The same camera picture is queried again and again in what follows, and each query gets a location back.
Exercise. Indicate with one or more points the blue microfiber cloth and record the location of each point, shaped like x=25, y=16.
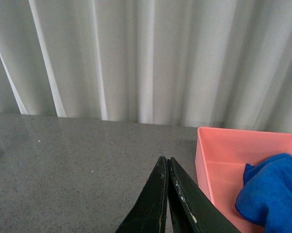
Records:
x=266, y=196

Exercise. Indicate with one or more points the white curtain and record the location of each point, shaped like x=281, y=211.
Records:
x=217, y=63

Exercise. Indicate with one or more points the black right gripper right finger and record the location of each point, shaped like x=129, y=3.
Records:
x=191, y=211

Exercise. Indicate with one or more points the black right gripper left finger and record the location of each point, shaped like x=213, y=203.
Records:
x=148, y=214

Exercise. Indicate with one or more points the pink plastic bin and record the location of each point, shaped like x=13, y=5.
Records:
x=221, y=157

